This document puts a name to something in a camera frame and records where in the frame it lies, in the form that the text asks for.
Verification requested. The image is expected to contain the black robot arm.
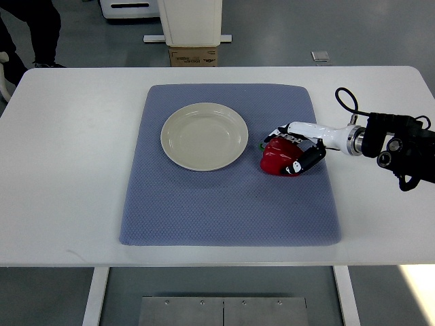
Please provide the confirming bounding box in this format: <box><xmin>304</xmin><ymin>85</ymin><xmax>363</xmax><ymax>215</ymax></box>
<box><xmin>335</xmin><ymin>87</ymin><xmax>434</xmax><ymax>192</ymax></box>

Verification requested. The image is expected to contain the white machine base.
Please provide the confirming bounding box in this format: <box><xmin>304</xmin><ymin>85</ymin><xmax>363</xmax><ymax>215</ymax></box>
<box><xmin>99</xmin><ymin>0</ymin><xmax>159</xmax><ymax>19</ymax></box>

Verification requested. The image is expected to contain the cream round plate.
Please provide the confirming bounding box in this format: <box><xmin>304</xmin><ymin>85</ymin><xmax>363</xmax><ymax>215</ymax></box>
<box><xmin>160</xmin><ymin>103</ymin><xmax>249</xmax><ymax>172</ymax></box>

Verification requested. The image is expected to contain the white table leg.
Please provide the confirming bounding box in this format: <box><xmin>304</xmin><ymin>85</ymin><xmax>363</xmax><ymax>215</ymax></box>
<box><xmin>82</xmin><ymin>267</ymin><xmax>109</xmax><ymax>326</ymax></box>
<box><xmin>333</xmin><ymin>266</ymin><xmax>360</xmax><ymax>326</ymax></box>

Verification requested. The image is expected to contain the white right table leg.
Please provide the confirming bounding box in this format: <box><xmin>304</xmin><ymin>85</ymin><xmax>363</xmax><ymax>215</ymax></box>
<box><xmin>333</xmin><ymin>266</ymin><xmax>360</xmax><ymax>326</ymax></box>

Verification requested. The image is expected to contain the small grey floor tile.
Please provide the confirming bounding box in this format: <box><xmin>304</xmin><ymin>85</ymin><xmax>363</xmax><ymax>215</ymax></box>
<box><xmin>311</xmin><ymin>51</ymin><xmax>330</xmax><ymax>62</ymax></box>

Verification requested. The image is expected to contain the red bell pepper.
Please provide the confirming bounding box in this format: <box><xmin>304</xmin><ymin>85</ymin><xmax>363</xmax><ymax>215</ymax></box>
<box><xmin>260</xmin><ymin>137</ymin><xmax>304</xmax><ymax>177</ymax></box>

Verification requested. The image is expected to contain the white left table leg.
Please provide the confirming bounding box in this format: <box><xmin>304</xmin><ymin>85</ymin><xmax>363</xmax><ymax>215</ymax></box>
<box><xmin>82</xmin><ymin>267</ymin><xmax>109</xmax><ymax>326</ymax></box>

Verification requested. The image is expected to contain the brown cardboard box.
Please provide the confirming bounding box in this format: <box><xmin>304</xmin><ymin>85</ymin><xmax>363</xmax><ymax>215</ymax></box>
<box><xmin>169</xmin><ymin>47</ymin><xmax>218</xmax><ymax>67</ymax></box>

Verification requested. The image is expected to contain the blue textured mat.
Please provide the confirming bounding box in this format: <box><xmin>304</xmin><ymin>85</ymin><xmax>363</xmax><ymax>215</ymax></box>
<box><xmin>120</xmin><ymin>84</ymin><xmax>341</xmax><ymax>247</ymax></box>

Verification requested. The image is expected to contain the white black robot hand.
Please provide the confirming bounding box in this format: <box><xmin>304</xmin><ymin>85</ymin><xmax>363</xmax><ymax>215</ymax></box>
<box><xmin>260</xmin><ymin>122</ymin><xmax>365</xmax><ymax>175</ymax></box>

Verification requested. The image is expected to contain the white pedestal column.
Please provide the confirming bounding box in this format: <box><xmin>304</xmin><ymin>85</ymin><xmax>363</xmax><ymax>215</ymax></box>
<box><xmin>143</xmin><ymin>0</ymin><xmax>232</xmax><ymax>48</ymax></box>

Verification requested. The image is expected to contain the person in black trousers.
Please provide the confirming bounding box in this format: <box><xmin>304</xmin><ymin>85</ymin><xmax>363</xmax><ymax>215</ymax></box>
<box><xmin>1</xmin><ymin>0</ymin><xmax>63</xmax><ymax>86</ymax></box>

